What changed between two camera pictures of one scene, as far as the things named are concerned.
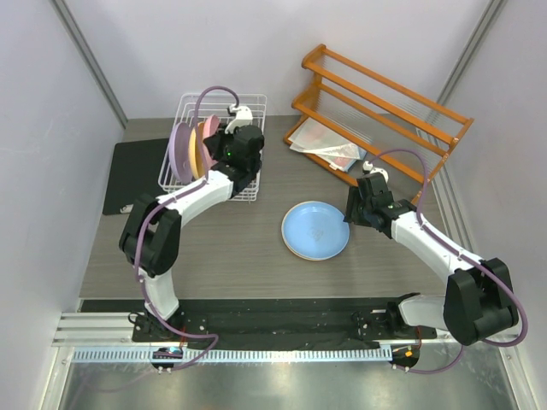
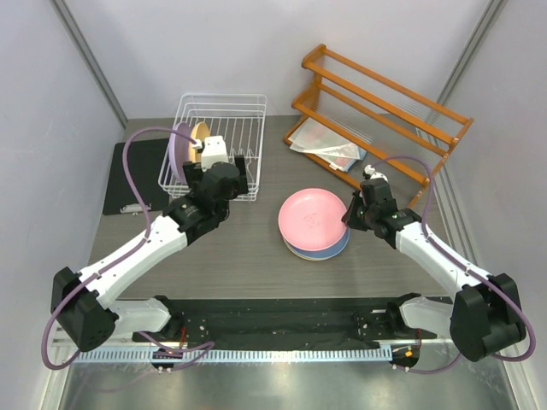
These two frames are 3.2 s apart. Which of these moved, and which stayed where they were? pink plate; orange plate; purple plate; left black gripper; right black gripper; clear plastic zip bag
Moved: pink plate; left black gripper
Stayed: orange plate; purple plate; right black gripper; clear plastic zip bag
